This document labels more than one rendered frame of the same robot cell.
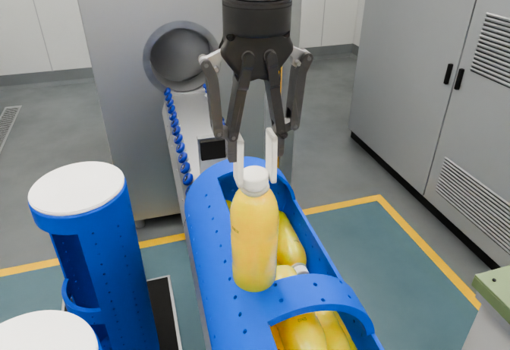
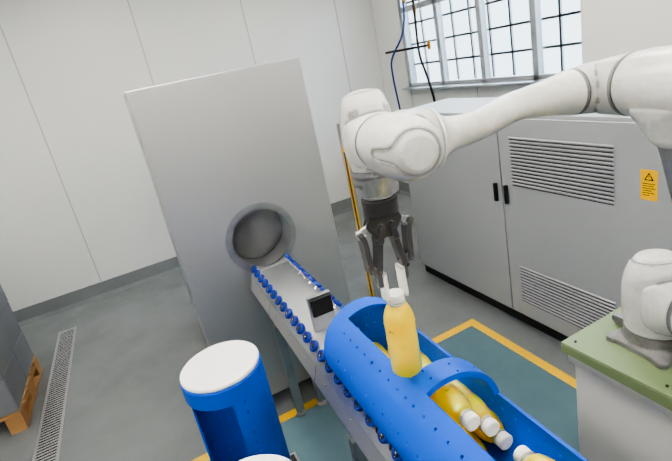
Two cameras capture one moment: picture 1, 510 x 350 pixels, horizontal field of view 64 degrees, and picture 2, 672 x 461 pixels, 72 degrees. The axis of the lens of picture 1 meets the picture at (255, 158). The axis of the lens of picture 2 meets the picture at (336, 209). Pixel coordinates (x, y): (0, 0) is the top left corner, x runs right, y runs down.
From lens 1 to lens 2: 0.52 m
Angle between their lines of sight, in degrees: 15
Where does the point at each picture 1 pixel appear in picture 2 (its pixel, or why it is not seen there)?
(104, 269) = (257, 436)
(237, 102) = (379, 252)
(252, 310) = (413, 391)
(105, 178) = (240, 352)
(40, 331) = not seen: outside the picture
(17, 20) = (59, 239)
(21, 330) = not seen: outside the picture
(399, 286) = (519, 401)
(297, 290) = (438, 369)
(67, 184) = (210, 365)
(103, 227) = (252, 394)
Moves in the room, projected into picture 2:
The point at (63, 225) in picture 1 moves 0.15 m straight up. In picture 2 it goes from (220, 399) to (207, 360)
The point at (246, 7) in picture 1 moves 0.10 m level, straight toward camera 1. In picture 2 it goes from (378, 204) to (392, 218)
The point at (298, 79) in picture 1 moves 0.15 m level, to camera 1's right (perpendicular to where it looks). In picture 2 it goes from (408, 231) to (474, 214)
